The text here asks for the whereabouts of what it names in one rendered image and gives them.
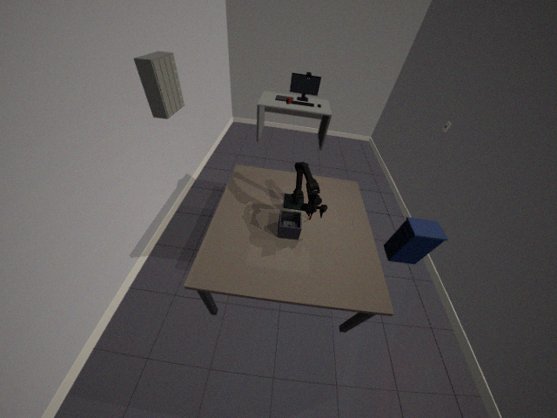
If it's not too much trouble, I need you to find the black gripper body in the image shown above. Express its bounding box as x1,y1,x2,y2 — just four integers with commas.
300,200,328,212

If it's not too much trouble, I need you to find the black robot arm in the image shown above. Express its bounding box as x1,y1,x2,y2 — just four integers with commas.
292,162,322,214

